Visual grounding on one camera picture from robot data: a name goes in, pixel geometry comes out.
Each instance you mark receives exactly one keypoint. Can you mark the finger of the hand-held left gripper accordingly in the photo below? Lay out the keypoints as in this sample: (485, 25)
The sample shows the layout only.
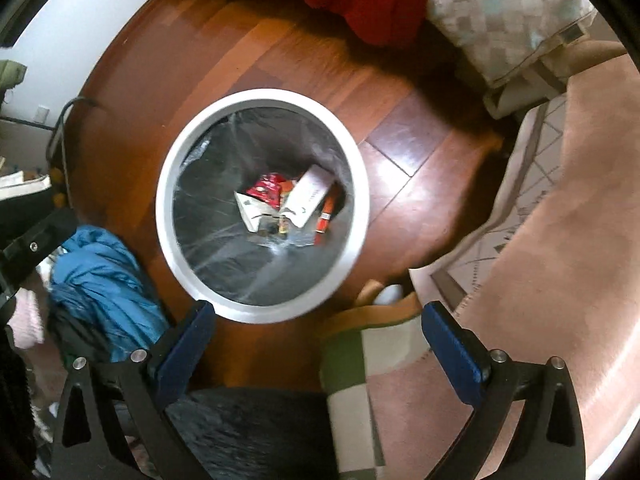
(35, 240)

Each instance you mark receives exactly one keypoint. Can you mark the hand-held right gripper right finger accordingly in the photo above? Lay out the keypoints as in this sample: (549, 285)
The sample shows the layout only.
(452, 355)

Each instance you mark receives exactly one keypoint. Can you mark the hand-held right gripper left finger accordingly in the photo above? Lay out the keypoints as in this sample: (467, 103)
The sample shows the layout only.
(187, 355)

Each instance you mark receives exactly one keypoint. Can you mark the white round trash bin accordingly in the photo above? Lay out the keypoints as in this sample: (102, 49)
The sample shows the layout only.
(170, 240)

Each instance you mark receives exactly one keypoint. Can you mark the clear plastic package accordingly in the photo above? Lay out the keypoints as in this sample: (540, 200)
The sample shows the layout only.
(295, 240)

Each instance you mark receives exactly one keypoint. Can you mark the small red snack packet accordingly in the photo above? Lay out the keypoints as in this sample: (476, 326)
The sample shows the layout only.
(267, 189)

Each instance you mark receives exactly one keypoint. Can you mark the orange snack packet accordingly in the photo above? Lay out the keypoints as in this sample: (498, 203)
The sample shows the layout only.
(326, 215)

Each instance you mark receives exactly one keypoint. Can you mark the white pink box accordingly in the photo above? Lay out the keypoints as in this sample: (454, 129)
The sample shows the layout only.
(312, 192)

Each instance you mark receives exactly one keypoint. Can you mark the pink cloth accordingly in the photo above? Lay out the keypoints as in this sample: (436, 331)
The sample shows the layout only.
(27, 317)

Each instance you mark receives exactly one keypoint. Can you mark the blue jacket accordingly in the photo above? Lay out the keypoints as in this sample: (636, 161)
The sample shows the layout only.
(105, 280)

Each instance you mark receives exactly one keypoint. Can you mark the pink table mat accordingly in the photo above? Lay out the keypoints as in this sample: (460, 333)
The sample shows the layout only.
(550, 285)

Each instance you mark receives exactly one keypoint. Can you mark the patterned white rug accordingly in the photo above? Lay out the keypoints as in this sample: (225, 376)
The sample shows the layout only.
(345, 410)

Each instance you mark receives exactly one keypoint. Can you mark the dark cloth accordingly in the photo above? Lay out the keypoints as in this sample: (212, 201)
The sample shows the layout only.
(15, 400)

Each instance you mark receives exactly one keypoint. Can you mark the green cloth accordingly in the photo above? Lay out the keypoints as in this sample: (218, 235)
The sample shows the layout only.
(11, 75)

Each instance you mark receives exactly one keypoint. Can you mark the checkered grey pillow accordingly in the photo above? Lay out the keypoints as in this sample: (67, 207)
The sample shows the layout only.
(500, 10)

